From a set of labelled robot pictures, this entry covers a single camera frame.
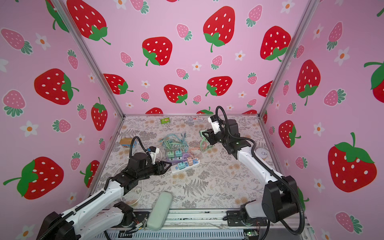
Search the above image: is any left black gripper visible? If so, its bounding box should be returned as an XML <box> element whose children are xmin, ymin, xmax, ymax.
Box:
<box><xmin>137</xmin><ymin>160</ymin><xmax>172</xmax><ymax>181</ymax></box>

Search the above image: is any white blue power strip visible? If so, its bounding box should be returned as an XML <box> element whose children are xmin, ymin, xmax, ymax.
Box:
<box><xmin>171</xmin><ymin>158</ymin><xmax>201</xmax><ymax>174</ymax></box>

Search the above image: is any green charger cable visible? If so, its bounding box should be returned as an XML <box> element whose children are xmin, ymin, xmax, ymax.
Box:
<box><xmin>158</xmin><ymin>133</ymin><xmax>190</xmax><ymax>152</ymax></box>
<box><xmin>199</xmin><ymin>133</ymin><xmax>214</xmax><ymax>153</ymax></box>

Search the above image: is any teal charger plug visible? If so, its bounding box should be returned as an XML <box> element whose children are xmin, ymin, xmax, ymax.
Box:
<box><xmin>178</xmin><ymin>162</ymin><xmax>186</xmax><ymax>170</ymax></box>
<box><xmin>175</xmin><ymin>150</ymin><xmax>183</xmax><ymax>158</ymax></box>

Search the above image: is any pink charger plug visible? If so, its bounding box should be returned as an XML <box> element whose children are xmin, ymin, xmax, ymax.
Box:
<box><xmin>188</xmin><ymin>158</ymin><xmax>195</xmax><ymax>167</ymax></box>

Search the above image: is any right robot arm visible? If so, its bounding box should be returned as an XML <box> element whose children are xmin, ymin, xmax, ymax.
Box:
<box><xmin>202</xmin><ymin>106</ymin><xmax>306</xmax><ymax>239</ymax></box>

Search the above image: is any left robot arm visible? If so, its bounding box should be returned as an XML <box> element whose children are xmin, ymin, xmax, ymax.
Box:
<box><xmin>37</xmin><ymin>147</ymin><xmax>172</xmax><ymax>240</ymax></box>

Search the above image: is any purple power strip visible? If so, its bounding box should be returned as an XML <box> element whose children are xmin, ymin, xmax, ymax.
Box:
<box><xmin>165</xmin><ymin>153</ymin><xmax>193</xmax><ymax>165</ymax></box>

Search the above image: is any yellow tape roll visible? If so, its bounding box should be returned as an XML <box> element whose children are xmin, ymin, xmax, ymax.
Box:
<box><xmin>255</xmin><ymin>148</ymin><xmax>269</xmax><ymax>161</ymax></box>

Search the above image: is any pale green oblong case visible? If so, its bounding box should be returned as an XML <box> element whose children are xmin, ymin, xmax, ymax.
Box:
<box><xmin>146</xmin><ymin>192</ymin><xmax>173</xmax><ymax>231</ymax></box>

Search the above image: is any green snack packet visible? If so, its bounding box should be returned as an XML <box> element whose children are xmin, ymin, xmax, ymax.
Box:
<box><xmin>161</xmin><ymin>118</ymin><xmax>170</xmax><ymax>124</ymax></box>

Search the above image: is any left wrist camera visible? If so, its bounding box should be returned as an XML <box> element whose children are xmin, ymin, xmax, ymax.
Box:
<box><xmin>147</xmin><ymin>146</ymin><xmax>160</xmax><ymax>165</ymax></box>

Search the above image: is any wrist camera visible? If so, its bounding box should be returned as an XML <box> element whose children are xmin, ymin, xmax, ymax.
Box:
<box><xmin>147</xmin><ymin>146</ymin><xmax>160</xmax><ymax>165</ymax></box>
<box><xmin>208</xmin><ymin>115</ymin><xmax>222</xmax><ymax>134</ymax></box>

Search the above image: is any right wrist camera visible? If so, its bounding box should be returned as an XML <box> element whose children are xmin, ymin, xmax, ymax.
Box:
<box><xmin>208</xmin><ymin>115</ymin><xmax>222</xmax><ymax>134</ymax></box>

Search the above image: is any white power cord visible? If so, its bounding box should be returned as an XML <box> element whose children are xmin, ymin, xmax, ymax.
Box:
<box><xmin>119</xmin><ymin>149</ymin><xmax>163</xmax><ymax>206</ymax></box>

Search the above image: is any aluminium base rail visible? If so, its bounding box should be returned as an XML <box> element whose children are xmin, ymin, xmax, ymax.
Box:
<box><xmin>65</xmin><ymin>208</ymin><xmax>313</xmax><ymax>240</ymax></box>

